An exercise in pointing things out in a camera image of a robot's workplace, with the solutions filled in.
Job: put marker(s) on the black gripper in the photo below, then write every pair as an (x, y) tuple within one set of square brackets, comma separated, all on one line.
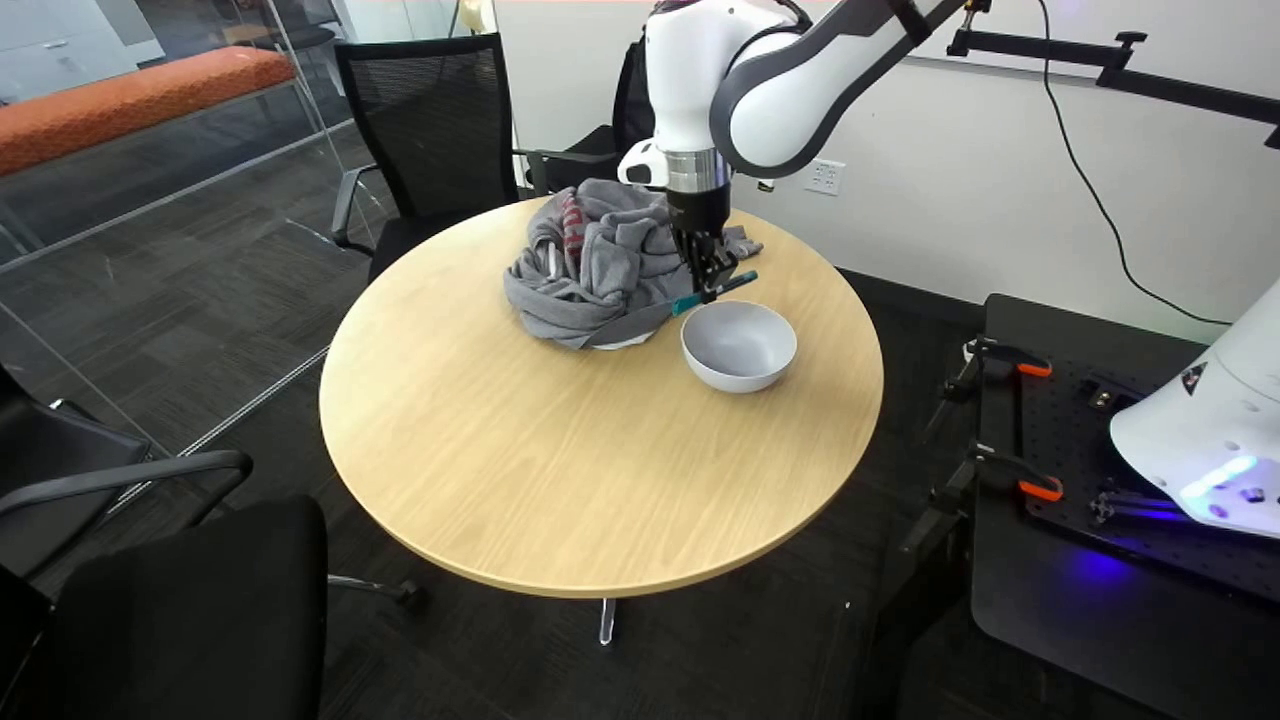
[(696, 222)]

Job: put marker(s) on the green marker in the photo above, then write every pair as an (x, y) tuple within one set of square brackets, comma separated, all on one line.
[(707, 297)]

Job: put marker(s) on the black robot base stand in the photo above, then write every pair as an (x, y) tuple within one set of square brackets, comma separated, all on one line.
[(1169, 638)]

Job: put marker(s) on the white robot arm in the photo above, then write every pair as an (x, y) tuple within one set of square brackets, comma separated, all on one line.
[(752, 90)]

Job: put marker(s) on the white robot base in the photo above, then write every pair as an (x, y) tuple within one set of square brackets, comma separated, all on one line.
[(1209, 437)]

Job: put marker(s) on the grey ceramic bowl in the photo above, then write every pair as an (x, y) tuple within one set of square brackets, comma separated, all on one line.
[(739, 344)]

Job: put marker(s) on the grey crumpled sweatshirt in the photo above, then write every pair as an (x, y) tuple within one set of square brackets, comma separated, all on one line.
[(596, 271)]

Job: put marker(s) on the round wooden table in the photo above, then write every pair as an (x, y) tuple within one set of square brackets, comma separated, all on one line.
[(586, 472)]

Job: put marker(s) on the black office chair foreground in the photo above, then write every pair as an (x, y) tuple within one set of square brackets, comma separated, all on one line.
[(214, 622)]

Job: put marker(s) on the white wall outlet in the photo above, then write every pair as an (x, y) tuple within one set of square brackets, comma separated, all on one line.
[(824, 178)]

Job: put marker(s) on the orange-handled black clamp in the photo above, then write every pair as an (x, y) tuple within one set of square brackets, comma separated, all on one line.
[(983, 472), (985, 361)]

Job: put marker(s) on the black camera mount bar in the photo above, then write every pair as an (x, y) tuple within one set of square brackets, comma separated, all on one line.
[(1114, 71)]

